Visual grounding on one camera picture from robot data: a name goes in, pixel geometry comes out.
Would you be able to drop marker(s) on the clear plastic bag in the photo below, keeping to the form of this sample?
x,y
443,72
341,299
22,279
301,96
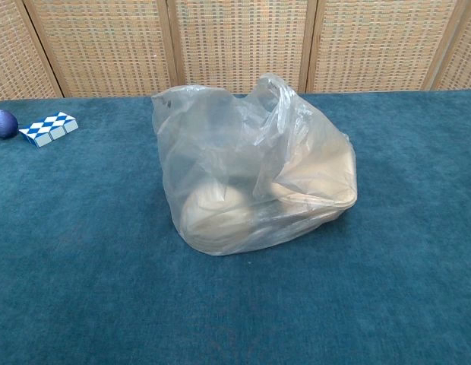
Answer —
x,y
220,152

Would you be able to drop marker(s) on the beige bread loaf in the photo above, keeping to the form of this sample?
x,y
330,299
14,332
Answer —
x,y
319,178

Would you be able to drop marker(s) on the teal table cloth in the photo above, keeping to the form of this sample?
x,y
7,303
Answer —
x,y
87,247

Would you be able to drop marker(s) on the blue white checkered puzzle block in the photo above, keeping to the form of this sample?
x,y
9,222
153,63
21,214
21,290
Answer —
x,y
45,129

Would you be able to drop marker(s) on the woven wooden folding screen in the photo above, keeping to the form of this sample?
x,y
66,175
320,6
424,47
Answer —
x,y
117,42

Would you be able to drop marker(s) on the dark blue ball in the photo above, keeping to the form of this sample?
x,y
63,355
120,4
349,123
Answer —
x,y
3,123

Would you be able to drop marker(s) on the round beige bread bun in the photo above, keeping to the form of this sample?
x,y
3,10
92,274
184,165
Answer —
x,y
212,216

